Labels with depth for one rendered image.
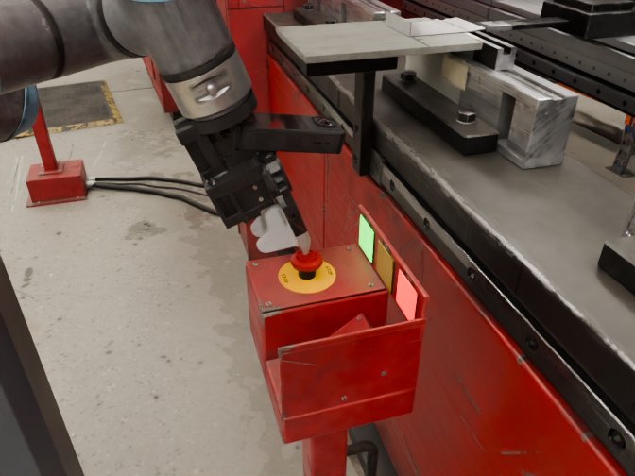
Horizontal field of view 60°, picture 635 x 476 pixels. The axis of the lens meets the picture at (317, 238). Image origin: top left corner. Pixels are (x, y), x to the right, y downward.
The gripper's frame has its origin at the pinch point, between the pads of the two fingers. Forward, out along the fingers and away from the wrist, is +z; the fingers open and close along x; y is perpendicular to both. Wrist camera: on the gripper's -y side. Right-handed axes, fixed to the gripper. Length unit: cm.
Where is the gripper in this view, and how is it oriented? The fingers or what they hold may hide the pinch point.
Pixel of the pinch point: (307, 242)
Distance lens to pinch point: 66.4
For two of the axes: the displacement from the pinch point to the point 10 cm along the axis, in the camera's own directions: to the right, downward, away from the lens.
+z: 3.3, 7.4, 5.9
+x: 2.8, 5.2, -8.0
